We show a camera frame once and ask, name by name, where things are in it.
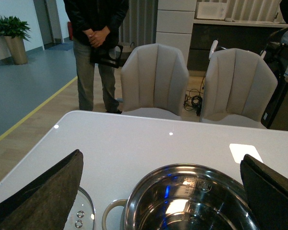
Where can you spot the red box on floor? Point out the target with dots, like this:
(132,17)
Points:
(70,31)

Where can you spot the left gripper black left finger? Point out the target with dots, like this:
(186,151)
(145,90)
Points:
(45,203)

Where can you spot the left beige upholstered chair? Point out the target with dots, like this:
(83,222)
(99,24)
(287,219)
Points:
(154,81)

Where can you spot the black foam tray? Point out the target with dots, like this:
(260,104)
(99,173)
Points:
(109,57)

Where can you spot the beige upholstered chair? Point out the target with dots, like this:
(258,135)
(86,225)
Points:
(154,81)
(238,87)

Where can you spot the right beige upholstered chair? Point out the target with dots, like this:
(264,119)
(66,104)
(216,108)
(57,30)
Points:
(238,87)

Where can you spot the potted green plant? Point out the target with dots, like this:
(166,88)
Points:
(15,32)

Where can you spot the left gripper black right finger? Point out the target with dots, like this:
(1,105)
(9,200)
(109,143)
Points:
(267,193)

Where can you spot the person in dark jacket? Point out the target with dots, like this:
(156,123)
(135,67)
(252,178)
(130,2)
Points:
(95,29)

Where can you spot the black stroller with helmet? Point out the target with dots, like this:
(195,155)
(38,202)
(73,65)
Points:
(275,54)

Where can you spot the stainless steel pot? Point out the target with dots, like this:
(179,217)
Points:
(185,196)

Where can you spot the woven storage basket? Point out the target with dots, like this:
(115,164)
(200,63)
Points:
(127,49)

